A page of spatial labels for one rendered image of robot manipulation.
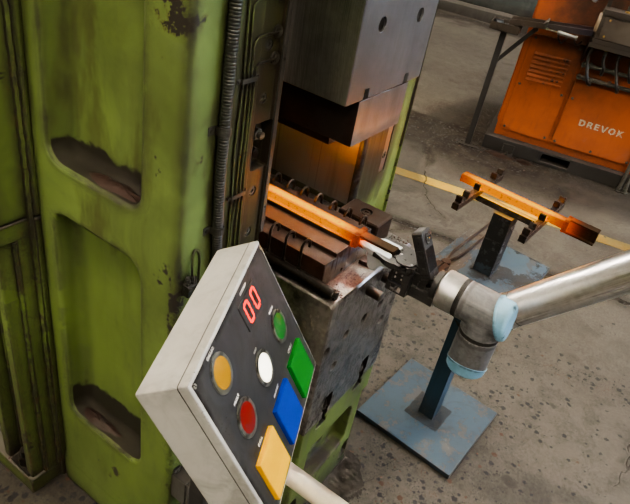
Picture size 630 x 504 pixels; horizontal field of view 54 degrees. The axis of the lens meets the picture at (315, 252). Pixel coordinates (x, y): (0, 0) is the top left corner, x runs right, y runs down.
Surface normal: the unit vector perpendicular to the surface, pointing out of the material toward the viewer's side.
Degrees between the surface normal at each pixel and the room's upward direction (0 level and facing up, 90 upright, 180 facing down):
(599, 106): 90
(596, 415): 0
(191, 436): 90
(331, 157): 90
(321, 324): 90
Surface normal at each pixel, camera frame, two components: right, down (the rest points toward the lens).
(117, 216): -0.57, 0.39
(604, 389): 0.16, -0.81
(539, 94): -0.39, 0.48
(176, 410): -0.18, 0.54
